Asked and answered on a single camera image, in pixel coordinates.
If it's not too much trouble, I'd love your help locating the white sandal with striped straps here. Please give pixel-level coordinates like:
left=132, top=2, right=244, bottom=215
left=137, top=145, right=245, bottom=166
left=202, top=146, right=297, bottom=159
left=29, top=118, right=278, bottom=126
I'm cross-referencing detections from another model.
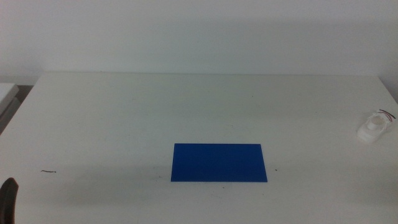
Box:
left=356, top=109, right=397, bottom=144

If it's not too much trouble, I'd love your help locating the blue rectangular mat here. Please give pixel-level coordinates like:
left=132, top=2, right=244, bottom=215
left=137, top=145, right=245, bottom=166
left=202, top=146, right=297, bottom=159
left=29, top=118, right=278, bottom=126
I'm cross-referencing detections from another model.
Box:
left=170, top=143, right=268, bottom=183

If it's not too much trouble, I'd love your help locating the white side table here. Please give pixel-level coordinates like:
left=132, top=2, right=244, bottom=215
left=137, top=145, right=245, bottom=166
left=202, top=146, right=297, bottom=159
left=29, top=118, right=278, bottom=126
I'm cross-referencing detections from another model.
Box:
left=0, top=82, right=20, bottom=116

